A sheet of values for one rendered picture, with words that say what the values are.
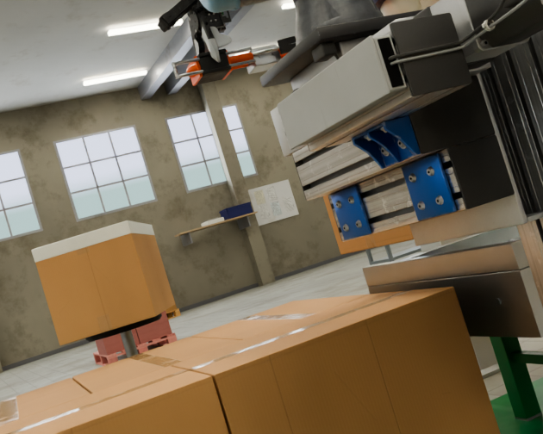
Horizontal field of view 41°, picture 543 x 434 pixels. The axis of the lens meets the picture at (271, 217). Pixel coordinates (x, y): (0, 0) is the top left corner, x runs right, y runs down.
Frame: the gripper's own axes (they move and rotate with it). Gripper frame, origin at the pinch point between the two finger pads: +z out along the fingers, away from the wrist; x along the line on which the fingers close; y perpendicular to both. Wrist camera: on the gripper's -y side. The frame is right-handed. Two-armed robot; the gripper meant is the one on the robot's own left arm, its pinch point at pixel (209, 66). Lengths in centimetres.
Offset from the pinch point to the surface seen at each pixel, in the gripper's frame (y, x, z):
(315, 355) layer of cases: -2, -17, 70
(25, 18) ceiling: 64, 833, -346
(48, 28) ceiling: 98, 885, -346
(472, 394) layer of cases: 32, -17, 90
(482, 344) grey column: 115, 97, 108
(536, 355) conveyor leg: 80, 20, 98
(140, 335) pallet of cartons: 67, 653, 97
